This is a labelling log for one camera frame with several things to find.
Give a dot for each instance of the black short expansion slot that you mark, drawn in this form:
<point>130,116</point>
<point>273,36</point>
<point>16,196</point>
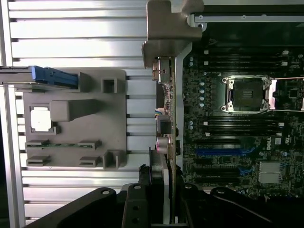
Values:
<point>204,161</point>

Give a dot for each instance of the silver CPU chip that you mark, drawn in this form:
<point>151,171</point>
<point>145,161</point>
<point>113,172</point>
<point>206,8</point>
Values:
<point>40,120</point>

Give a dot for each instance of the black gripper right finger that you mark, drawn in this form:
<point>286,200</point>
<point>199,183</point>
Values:
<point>190,204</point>

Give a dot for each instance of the metal socket cover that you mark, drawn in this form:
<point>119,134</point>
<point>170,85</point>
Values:
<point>289,95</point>

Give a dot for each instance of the silver chipset heatsink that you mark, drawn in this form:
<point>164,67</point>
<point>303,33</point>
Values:
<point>269,172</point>

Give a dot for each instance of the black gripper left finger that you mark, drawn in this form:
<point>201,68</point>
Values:
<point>136,202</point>

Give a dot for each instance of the blue expansion slot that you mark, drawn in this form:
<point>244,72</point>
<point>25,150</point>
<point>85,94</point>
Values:
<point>223,152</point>

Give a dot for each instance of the green RAM stick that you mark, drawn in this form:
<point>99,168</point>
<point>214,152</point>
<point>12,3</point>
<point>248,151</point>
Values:
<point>64,145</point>

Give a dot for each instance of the hard disk in blue caddy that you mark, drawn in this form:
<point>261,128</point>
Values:
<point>54,76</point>

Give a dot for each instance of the green motherboard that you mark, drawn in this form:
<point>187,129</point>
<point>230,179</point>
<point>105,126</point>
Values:
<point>261,147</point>

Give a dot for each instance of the CPU socket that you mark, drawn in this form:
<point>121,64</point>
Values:
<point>247,93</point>

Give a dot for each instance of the black long expansion slot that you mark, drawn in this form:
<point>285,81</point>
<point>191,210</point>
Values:
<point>217,170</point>
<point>217,179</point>
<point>217,141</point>

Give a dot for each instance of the grey plastic parts rack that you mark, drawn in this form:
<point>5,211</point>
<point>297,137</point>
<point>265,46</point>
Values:
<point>95,118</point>

